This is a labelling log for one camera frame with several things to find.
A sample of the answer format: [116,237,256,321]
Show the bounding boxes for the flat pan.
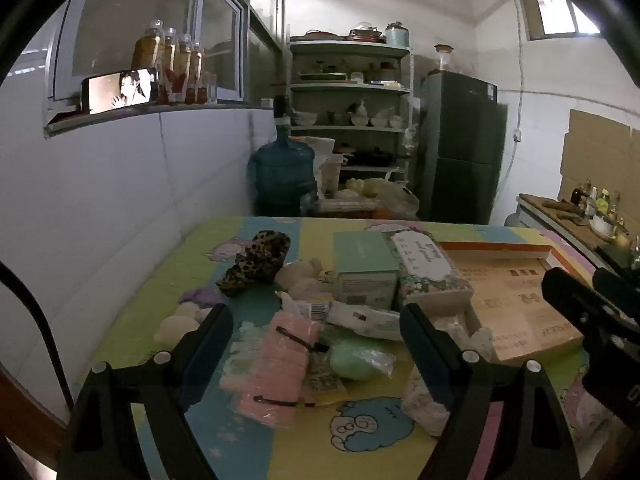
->
[291,29,346,42]

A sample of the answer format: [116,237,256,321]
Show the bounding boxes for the white metal shelf rack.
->
[289,40,415,196]

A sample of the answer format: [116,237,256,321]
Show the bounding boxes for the black cable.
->
[0,260,76,411]

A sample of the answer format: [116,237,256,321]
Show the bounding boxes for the teal canister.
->
[385,21,411,47]

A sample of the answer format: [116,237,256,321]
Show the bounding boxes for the green sponge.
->
[327,340,396,381]

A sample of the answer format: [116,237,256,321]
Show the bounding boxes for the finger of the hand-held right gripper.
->
[593,267,640,321]
[541,267,633,346]

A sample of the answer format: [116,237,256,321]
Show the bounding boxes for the red pot with glass lid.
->
[347,21,383,43]

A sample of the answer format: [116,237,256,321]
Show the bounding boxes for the plastic bag with food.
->
[345,177,420,218]

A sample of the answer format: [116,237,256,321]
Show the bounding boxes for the pale green carton box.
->
[332,230,401,308]

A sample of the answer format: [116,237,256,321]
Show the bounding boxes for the white sack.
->
[302,136,335,196]

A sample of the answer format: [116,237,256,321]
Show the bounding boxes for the cardboard sheets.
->
[557,109,640,206]

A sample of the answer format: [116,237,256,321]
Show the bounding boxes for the cream plush toy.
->
[274,257,337,303]

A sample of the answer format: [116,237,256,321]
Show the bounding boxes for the shallow cardboard box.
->
[437,240,586,363]

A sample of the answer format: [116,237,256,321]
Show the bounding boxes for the purple soft item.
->
[179,287,228,308]

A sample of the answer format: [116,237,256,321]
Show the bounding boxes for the white bucket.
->
[320,152,346,196]

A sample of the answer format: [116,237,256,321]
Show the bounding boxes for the dark grey fridge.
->
[417,71,508,226]

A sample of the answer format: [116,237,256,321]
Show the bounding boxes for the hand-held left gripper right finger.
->
[399,302,583,480]

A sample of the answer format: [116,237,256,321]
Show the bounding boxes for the glass jar with lid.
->
[434,43,455,75]

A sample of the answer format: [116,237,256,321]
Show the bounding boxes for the pale plastic-wrapped cloth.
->
[220,320,273,396]

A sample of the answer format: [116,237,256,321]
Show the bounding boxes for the smartphone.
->
[81,67,161,113]

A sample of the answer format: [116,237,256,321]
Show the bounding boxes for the white packet with barcode label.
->
[277,291,333,322]

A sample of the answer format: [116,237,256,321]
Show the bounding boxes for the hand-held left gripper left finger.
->
[57,303,235,480]

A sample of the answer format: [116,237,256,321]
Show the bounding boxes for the clear plastic packet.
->
[305,360,351,396]

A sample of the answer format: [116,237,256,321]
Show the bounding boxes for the row of condiment bottles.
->
[570,180,626,221]

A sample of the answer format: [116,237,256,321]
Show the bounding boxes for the pink towel pack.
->
[235,310,321,431]

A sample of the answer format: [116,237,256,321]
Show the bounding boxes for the cream soft item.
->
[155,302,213,343]

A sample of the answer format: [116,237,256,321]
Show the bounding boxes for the kitchen counter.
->
[515,192,640,271]

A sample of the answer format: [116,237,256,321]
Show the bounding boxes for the leopard print cloth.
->
[216,230,292,298]

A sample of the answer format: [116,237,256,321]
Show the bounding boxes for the cartoon printed play mat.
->
[87,215,626,480]

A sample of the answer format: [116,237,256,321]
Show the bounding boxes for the blue water jug with pump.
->
[250,95,317,216]

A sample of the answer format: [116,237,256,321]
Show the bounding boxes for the barred high window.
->
[515,0,601,41]

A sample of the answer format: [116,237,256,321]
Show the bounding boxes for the white floral-print tissue pack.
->
[325,302,408,341]

